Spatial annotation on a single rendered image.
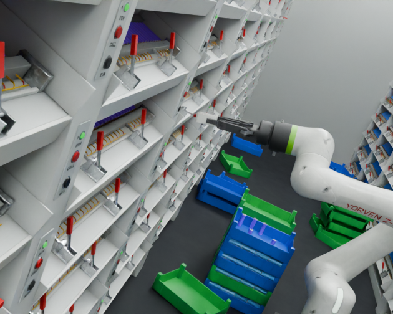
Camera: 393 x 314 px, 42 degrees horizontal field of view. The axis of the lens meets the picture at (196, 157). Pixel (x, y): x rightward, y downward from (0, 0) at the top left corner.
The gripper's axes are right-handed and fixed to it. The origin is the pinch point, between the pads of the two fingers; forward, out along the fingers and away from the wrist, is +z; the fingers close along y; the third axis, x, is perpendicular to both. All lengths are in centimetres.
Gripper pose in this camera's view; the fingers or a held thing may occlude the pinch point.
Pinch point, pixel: (207, 119)
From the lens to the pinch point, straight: 161.5
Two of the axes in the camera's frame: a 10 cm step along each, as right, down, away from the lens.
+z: -9.6, -2.5, 1.4
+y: 2.0, -2.4, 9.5
